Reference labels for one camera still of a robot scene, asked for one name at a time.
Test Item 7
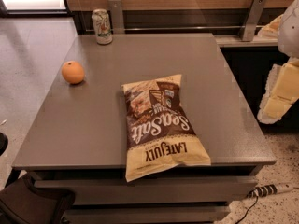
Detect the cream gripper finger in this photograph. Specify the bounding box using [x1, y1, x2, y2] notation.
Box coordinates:
[263, 98, 291, 119]

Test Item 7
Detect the white green 7up can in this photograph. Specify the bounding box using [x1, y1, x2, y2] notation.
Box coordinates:
[92, 8, 113, 45]

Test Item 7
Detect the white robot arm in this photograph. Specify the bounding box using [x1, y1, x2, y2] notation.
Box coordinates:
[257, 0, 299, 124]

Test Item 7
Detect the white power strip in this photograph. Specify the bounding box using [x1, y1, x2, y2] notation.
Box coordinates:
[247, 183, 294, 198]

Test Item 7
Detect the sea salt chips bag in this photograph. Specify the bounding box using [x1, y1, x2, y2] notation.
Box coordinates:
[122, 75, 211, 182]

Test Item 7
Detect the grey upper drawer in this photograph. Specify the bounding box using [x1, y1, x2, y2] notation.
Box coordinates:
[35, 176, 257, 205]

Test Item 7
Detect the grey drawer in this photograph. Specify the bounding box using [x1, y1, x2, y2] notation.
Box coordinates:
[35, 176, 257, 205]
[64, 206, 230, 224]

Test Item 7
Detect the grey lower drawer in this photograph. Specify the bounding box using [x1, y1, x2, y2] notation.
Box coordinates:
[64, 206, 230, 224]

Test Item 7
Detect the orange fruit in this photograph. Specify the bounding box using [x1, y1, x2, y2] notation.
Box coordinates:
[61, 61, 85, 84]

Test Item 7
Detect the dark chair seat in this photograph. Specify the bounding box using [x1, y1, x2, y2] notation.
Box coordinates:
[0, 174, 75, 224]

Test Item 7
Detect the grey metal bracket right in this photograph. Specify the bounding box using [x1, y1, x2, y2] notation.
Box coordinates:
[239, 0, 267, 42]

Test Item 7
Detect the grey metal bracket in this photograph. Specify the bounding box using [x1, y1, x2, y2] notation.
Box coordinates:
[108, 0, 125, 34]
[239, 0, 267, 42]

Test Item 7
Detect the black power cable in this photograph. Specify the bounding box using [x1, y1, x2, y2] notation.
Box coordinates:
[235, 196, 260, 224]

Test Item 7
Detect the horizontal metal rail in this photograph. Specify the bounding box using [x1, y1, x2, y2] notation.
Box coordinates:
[85, 24, 265, 33]

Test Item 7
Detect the grey metal bracket left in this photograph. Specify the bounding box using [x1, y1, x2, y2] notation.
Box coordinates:
[108, 0, 125, 34]

